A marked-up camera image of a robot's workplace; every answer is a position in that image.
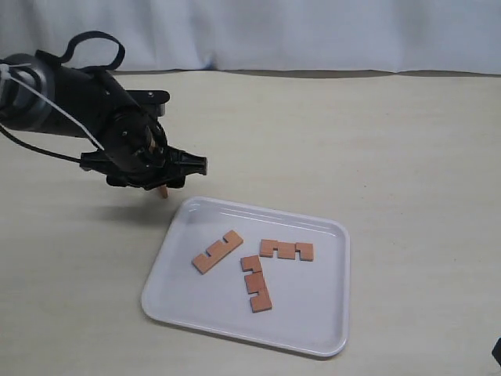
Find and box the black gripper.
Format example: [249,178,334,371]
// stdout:
[80,109,207,191]

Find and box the notched wooden puzzle piece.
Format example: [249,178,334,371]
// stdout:
[259,239,314,262]
[157,186,168,199]
[192,230,243,274]
[240,255,272,313]

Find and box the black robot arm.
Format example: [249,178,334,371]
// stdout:
[1,53,207,190]

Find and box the white plastic tray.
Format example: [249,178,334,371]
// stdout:
[141,197,350,358]

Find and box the white backdrop cloth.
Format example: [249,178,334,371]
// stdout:
[1,1,500,74]

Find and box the black object at edge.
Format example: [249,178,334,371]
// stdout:
[491,338,501,366]

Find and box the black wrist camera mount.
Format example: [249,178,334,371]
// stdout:
[127,90,171,118]

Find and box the black cable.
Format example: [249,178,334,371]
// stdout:
[0,123,83,162]

